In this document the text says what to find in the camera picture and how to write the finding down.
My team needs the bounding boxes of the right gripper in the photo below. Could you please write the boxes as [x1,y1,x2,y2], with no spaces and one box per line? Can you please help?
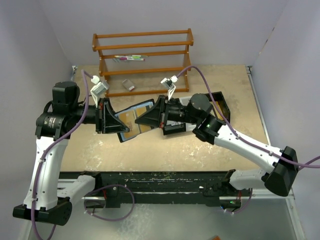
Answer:
[134,96,199,130]

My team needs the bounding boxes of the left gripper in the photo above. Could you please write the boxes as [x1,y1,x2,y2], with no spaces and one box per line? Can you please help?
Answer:
[70,97,131,134]

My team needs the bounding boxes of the gold credit card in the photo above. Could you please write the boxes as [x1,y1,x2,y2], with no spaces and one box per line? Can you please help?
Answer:
[118,109,140,142]
[135,105,155,134]

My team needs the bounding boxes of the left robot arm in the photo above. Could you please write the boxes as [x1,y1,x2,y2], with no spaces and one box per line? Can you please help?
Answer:
[12,81,129,226]

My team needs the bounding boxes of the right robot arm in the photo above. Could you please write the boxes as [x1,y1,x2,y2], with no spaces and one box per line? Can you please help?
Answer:
[135,93,299,197]

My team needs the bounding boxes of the silver cards in bin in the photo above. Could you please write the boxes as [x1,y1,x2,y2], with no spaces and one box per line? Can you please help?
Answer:
[166,120,184,126]

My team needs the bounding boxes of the black left bin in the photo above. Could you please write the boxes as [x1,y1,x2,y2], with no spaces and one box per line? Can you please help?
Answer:
[162,122,186,136]

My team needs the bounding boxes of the black bin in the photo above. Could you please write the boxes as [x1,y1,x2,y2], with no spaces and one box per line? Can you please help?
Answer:
[205,91,231,122]
[162,122,186,136]

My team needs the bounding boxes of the white middle bin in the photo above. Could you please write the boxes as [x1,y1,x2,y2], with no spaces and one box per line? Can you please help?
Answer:
[179,96,191,106]

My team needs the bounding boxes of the small grey box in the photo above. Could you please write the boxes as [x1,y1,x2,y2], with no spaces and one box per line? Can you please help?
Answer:
[122,79,136,92]

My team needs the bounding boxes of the coloured pens on rack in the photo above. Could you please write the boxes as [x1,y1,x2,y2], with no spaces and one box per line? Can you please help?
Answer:
[113,54,147,63]

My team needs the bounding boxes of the wooden block in bin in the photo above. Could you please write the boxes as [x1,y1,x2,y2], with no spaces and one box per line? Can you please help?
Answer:
[215,101,227,118]

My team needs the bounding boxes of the black right bin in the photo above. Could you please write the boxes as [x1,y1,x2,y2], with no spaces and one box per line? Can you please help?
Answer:
[205,91,231,122]

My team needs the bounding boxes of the wooden three-tier rack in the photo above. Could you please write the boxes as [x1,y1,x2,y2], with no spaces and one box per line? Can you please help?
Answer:
[91,28,195,97]

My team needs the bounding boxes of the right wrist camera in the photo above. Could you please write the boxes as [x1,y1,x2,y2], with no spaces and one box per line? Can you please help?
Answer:
[160,75,179,100]

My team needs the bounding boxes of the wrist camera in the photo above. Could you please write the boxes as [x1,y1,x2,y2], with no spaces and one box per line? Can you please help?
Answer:
[160,75,179,100]
[90,75,110,107]

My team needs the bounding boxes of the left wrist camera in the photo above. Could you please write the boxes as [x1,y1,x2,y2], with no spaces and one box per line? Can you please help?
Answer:
[90,75,110,107]

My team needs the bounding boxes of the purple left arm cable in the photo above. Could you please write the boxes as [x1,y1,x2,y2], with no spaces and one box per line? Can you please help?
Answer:
[31,69,101,240]

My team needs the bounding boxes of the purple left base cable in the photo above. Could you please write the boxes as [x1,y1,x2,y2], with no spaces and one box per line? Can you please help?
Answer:
[83,183,135,221]

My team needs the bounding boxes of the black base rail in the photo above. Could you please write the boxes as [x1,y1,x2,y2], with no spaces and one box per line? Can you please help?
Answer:
[58,170,253,210]

